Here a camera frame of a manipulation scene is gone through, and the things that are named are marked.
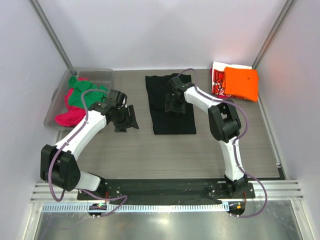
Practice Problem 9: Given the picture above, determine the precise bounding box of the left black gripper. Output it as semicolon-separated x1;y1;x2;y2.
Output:
111;104;139;132

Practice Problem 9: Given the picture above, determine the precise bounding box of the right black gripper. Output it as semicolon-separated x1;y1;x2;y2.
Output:
165;93;186;117

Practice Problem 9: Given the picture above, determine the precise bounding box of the black t-shirt blue logo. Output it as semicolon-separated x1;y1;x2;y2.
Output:
145;73;197;135

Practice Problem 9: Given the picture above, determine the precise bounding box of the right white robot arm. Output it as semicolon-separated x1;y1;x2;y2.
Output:
165;76;248;198

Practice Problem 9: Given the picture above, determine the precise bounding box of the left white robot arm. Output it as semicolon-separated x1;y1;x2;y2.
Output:
40;89;139;202

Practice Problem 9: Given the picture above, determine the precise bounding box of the green t-shirt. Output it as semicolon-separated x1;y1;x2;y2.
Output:
68;76;108;109

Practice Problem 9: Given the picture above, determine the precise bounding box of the clear plastic bin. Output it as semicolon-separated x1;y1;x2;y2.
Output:
43;67;114;131

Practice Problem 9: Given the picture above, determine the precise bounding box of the pink t-shirt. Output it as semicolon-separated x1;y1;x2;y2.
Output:
54;77;88;127

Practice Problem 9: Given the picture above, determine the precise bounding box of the red white folded t-shirt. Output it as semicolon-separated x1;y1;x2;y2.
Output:
210;61;252;99

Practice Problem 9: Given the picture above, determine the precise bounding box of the orange folded t-shirt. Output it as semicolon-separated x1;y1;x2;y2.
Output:
223;67;259;102

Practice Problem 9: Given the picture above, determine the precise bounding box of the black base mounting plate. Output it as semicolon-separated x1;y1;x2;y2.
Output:
89;178;256;200

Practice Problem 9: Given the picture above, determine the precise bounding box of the slotted white cable duct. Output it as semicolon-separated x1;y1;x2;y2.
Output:
42;202;229;214

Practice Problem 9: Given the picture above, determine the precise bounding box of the aluminium extrusion rail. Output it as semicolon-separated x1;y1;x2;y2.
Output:
30;180;305;203

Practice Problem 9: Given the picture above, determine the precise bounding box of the left aluminium frame post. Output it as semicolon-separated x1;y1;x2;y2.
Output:
29;0;77;76

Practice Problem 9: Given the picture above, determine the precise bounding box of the aluminium frame post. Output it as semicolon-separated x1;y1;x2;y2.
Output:
252;0;297;69
29;0;77;76

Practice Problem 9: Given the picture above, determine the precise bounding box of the right aluminium frame post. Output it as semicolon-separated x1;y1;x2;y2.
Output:
252;0;297;69

